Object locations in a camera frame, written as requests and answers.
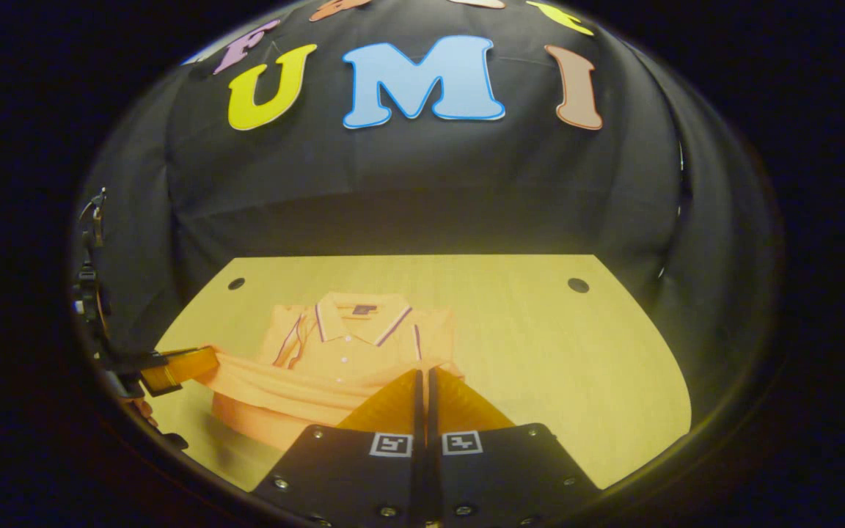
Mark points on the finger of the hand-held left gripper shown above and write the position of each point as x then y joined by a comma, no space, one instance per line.
184,364

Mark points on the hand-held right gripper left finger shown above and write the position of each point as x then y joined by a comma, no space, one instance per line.
349,480

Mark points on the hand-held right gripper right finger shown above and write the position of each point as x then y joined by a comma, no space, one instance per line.
503,480

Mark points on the orange polo T-shirt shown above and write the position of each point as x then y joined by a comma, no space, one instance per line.
349,352

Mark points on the black round table grommet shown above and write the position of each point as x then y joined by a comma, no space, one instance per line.
578,284
236,283

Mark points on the black backdrop cloth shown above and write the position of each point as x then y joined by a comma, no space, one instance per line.
430,183

